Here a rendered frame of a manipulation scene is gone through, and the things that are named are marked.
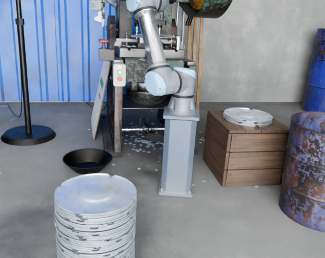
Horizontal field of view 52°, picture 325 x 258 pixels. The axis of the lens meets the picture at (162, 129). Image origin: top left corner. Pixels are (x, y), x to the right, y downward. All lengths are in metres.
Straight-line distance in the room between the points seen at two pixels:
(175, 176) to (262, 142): 0.54
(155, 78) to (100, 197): 0.63
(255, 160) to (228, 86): 2.07
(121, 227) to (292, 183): 0.91
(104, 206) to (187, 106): 0.74
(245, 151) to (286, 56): 2.43
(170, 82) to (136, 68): 0.64
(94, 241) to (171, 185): 0.76
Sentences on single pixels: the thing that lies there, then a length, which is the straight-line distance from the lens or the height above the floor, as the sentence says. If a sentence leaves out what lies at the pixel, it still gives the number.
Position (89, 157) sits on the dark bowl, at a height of 0.02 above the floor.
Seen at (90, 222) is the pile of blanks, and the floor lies 0.28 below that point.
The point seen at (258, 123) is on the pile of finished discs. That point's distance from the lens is 1.97.
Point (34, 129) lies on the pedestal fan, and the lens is 2.76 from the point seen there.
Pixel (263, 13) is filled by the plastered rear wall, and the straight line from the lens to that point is 4.02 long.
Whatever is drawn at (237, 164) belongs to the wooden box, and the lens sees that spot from 1.95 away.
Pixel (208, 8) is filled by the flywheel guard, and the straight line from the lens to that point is 2.32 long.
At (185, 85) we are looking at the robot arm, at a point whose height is 0.60.
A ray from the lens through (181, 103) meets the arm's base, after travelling 1.68.
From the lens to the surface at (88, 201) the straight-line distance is 1.20.
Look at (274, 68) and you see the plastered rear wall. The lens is 4.17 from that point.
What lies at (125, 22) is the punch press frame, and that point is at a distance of 2.58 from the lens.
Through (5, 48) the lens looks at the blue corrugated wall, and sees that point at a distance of 3.61.
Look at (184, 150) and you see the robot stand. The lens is 1.74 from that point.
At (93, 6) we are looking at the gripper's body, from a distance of 2.14.
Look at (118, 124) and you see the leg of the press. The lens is 2.21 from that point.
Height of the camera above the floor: 0.93
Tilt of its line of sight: 19 degrees down
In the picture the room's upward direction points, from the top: 3 degrees clockwise
